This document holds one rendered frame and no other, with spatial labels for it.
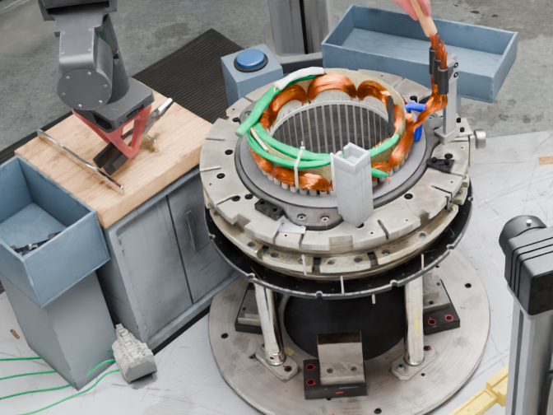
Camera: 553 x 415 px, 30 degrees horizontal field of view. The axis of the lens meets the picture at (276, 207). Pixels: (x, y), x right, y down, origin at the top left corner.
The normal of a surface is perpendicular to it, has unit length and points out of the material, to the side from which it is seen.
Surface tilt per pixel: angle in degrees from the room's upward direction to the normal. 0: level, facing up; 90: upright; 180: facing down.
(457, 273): 0
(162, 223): 90
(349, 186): 90
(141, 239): 90
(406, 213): 0
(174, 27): 0
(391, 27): 90
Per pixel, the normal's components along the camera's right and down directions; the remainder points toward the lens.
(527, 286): -0.95, 0.27
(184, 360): -0.11, -0.73
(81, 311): 0.70, 0.43
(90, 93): 0.08, 0.72
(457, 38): -0.44, 0.65
